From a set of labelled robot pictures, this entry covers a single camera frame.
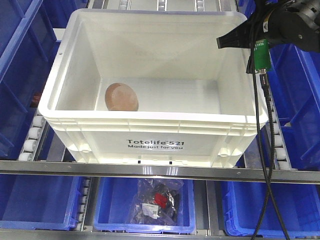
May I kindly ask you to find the blue crate lower right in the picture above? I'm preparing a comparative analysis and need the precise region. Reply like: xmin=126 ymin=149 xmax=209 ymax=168
xmin=220 ymin=181 xmax=320 ymax=238

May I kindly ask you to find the black cable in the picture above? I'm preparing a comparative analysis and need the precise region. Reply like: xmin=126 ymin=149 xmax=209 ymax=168
xmin=249 ymin=14 xmax=291 ymax=240
xmin=251 ymin=68 xmax=278 ymax=240

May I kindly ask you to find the blue crate upper left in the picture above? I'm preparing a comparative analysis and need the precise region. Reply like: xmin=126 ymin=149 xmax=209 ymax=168
xmin=0 ymin=0 xmax=56 ymax=160

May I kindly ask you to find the plastic bag of parts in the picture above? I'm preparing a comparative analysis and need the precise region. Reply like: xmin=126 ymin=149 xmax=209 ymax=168
xmin=127 ymin=178 xmax=184 ymax=226

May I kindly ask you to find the pink ball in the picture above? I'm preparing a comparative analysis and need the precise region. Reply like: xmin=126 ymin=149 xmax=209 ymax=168
xmin=104 ymin=82 xmax=139 ymax=112

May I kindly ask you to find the lower left roller track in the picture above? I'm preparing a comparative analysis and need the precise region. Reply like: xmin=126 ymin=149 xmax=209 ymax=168
xmin=74 ymin=176 xmax=93 ymax=232

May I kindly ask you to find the left white roller track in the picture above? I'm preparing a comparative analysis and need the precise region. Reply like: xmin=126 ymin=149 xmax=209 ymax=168
xmin=17 ymin=109 xmax=47 ymax=162

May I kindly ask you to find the white plastic Totelife tote box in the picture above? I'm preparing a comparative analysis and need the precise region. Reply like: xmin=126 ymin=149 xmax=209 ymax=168
xmin=38 ymin=8 xmax=268 ymax=168

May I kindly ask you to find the white roller track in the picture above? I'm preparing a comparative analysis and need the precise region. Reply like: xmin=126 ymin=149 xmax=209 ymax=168
xmin=268 ymin=99 xmax=292 ymax=171
xmin=17 ymin=109 xmax=47 ymax=162

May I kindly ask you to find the right white roller track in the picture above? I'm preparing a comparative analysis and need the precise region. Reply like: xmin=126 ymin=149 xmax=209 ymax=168
xmin=268 ymin=99 xmax=292 ymax=171

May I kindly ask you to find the metal shelf front rail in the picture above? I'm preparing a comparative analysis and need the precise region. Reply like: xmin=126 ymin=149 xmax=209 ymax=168
xmin=0 ymin=159 xmax=320 ymax=185

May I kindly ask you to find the blue plastic crate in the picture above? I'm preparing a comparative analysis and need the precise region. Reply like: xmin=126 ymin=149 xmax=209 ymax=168
xmin=0 ymin=174 xmax=84 ymax=231

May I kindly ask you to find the black cable right side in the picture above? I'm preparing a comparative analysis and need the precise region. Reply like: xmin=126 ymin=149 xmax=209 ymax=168
xmin=249 ymin=14 xmax=291 ymax=240

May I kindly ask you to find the gripper green board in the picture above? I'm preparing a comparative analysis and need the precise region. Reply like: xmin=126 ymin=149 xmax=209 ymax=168
xmin=216 ymin=0 xmax=320 ymax=75

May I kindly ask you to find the blue crate upper right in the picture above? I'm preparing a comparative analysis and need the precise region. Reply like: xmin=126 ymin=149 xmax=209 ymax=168
xmin=269 ymin=44 xmax=320 ymax=171

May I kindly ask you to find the blue crate lower middle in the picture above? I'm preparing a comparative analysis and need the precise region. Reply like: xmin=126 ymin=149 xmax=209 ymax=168
xmin=93 ymin=177 xmax=196 ymax=234

